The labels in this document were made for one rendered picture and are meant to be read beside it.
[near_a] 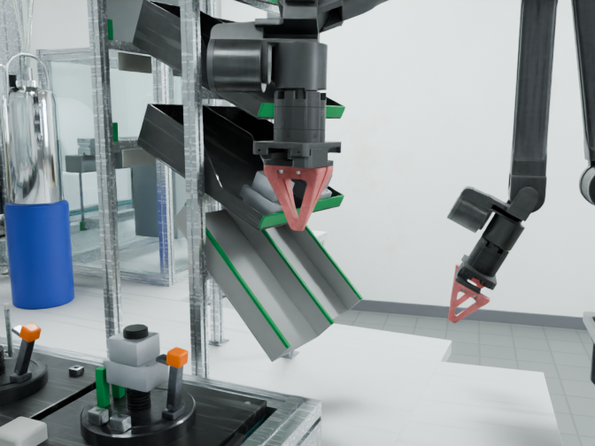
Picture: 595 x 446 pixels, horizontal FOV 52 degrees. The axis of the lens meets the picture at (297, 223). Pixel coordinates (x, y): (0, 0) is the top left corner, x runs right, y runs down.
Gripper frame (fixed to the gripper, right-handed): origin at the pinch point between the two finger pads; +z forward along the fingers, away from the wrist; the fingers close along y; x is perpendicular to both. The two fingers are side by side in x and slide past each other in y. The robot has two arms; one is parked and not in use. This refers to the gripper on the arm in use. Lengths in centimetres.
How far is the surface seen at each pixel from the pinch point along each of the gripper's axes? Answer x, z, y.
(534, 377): 24, 36, -58
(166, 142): -31.3, -7.5, -18.3
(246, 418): -7.5, 26.3, -2.1
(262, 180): -14.4, -2.4, -18.8
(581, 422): 40, 119, -225
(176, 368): -13.0, 17.9, 5.2
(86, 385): -33.1, 26.7, -1.0
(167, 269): -78, 32, -81
